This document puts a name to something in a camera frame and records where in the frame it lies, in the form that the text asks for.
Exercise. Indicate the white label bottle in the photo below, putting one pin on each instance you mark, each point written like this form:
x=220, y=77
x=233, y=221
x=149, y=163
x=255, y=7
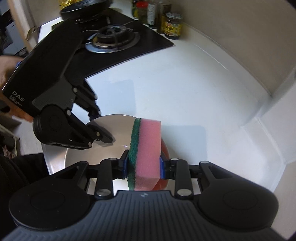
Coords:
x=152, y=13

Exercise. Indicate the stainless steel bowl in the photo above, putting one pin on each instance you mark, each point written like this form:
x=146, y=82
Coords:
x=120, y=126

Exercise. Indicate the yellow label jar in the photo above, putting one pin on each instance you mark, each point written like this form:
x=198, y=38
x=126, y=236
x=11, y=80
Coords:
x=173, y=25

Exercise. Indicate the red lid green jar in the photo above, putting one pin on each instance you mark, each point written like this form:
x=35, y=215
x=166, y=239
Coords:
x=139, y=11

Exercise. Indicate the black gas stove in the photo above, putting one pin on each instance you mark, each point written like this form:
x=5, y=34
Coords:
x=109, y=39

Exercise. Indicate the dark sauce bottle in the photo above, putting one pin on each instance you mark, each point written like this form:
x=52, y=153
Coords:
x=164, y=7

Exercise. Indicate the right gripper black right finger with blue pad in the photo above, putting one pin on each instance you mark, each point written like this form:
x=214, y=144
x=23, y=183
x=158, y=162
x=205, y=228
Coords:
x=178, y=170

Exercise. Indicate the black pan with gold item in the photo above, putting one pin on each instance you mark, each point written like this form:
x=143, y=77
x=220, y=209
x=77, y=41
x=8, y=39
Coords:
x=83, y=9

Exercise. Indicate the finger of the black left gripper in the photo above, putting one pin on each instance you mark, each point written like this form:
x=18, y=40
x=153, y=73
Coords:
x=87, y=133
x=86, y=99

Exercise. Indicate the pink and green sponge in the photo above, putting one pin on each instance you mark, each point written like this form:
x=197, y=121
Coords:
x=144, y=155

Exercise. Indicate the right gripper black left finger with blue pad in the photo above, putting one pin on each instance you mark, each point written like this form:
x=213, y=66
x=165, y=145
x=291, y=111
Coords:
x=108, y=170

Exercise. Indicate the person's left hand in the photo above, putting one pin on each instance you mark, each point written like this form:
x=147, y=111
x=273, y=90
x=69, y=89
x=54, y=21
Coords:
x=8, y=66

